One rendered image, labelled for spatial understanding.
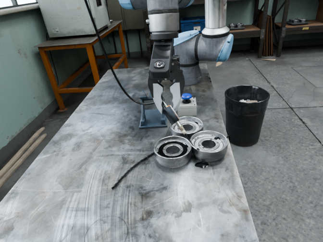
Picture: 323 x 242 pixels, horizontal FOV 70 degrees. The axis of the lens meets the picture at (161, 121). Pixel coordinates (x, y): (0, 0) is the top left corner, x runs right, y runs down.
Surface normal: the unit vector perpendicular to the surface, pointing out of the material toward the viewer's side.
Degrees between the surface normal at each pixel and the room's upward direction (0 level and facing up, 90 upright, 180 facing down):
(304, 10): 90
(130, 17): 90
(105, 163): 0
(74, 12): 91
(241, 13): 90
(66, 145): 0
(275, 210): 0
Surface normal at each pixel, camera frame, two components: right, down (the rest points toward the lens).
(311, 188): -0.09, -0.85
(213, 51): -0.43, 0.56
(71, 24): -0.07, 0.52
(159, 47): -0.08, -0.59
